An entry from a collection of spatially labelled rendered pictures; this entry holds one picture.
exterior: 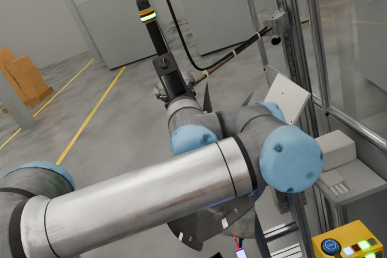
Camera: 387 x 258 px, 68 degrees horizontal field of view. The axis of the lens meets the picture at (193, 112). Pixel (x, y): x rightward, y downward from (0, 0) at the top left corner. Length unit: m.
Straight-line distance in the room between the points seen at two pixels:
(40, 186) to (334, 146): 1.25
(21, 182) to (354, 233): 0.88
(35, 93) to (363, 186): 8.55
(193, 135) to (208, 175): 0.10
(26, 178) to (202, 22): 6.08
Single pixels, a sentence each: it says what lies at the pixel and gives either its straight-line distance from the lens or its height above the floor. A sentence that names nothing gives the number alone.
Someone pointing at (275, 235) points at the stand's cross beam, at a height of 0.57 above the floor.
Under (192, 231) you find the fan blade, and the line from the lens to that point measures 1.27.
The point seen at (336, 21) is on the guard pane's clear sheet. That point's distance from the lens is 1.38.
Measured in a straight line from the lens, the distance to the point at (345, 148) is 1.48.
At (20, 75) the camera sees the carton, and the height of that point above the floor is 0.83.
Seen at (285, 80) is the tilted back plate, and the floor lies 1.35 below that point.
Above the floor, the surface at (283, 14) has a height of 1.58.
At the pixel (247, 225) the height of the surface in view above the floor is 0.97.
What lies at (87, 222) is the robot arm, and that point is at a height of 1.69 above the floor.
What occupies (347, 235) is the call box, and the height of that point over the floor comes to 1.07.
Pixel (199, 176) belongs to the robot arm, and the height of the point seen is 1.68.
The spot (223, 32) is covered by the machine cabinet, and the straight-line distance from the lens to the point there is 6.51.
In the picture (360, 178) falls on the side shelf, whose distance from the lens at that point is 1.48.
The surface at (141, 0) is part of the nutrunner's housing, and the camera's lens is 0.86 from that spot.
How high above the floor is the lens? 1.89
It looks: 26 degrees down
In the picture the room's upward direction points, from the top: 21 degrees counter-clockwise
